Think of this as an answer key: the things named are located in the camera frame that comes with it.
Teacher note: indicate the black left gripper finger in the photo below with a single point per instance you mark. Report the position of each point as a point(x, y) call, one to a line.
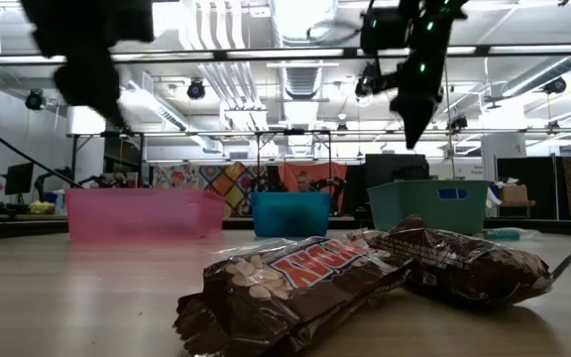
point(89, 86)

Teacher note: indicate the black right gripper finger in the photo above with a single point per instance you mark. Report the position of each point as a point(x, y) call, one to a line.
point(416, 119)

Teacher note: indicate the orange candy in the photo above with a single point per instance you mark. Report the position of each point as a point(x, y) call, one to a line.
point(357, 235)

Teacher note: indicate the teal candy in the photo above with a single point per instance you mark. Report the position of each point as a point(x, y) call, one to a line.
point(508, 234)

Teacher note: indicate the brown PayDay candy bar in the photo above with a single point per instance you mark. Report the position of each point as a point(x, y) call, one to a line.
point(464, 268)
point(290, 292)

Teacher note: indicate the large black screen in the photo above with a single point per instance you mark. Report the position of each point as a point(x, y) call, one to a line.
point(397, 168)

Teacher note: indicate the teal plastic bin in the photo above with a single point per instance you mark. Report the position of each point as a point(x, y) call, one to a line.
point(429, 208)

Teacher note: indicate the person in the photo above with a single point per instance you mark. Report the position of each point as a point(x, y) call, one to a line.
point(304, 182)
point(121, 179)

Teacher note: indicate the orange hanging cloth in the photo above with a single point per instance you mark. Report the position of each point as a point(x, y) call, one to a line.
point(322, 171)

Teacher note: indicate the black monitor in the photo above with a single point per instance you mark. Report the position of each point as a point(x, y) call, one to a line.
point(19, 178)

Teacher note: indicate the cardboard box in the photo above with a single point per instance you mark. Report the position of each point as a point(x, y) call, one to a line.
point(513, 194)

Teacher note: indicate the yellow object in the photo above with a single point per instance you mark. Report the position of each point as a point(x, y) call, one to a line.
point(41, 207)

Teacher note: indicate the pink-red plastic bin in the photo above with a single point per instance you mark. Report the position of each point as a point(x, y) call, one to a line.
point(142, 213)

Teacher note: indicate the black partition panel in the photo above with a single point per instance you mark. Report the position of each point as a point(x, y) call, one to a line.
point(538, 183)

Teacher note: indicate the blue plastic bin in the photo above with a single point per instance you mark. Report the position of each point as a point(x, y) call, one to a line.
point(290, 213)

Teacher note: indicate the colourful patchwork quilt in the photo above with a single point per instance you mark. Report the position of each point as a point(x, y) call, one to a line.
point(236, 183)

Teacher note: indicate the black ceiling camera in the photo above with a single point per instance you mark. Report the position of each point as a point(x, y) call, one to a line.
point(34, 99)
point(196, 89)
point(367, 82)
point(458, 122)
point(555, 85)

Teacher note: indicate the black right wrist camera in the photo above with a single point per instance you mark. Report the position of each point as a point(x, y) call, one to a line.
point(382, 32)

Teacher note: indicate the black aluminium rig frame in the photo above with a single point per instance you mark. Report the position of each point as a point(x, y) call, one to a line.
point(350, 52)

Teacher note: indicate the silver ventilation duct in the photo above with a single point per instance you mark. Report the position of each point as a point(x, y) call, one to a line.
point(303, 79)

